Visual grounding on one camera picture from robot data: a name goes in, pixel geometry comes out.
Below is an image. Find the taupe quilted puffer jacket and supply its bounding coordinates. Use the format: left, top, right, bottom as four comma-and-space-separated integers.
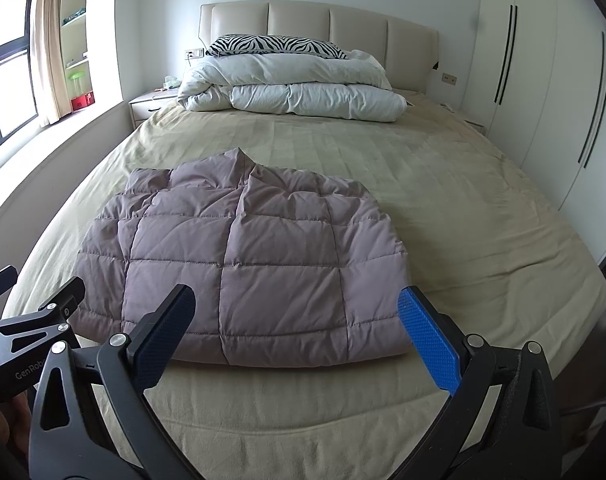
76, 147, 411, 367

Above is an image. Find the black framed window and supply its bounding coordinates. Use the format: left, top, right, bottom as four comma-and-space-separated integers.
0, 0, 39, 161

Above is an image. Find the white duvet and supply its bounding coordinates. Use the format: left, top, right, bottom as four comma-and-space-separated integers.
177, 50, 409, 123

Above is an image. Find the zebra striped pillow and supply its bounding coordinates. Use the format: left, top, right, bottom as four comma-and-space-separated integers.
205, 34, 349, 60

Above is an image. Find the beige padded headboard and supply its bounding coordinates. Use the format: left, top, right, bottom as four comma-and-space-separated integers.
199, 0, 440, 98

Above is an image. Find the beige curtain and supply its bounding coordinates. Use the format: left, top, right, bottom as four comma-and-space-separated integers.
33, 0, 69, 128

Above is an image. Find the white built-in wall shelf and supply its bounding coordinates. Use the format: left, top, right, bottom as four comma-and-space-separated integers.
58, 0, 96, 111

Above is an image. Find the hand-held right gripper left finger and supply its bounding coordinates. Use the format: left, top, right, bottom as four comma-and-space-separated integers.
30, 284, 204, 480

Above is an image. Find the person's left hand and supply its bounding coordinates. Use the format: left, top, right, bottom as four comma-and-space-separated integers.
0, 397, 31, 480

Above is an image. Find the white wardrobe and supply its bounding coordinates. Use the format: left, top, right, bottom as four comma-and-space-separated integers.
465, 0, 606, 266

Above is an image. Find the bed with beige sheet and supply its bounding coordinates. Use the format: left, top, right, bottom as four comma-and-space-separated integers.
0, 91, 606, 480

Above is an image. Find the white nightstand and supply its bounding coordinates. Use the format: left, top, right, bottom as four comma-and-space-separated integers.
128, 85, 186, 122

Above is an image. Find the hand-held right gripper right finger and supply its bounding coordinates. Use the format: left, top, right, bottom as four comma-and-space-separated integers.
393, 286, 564, 480

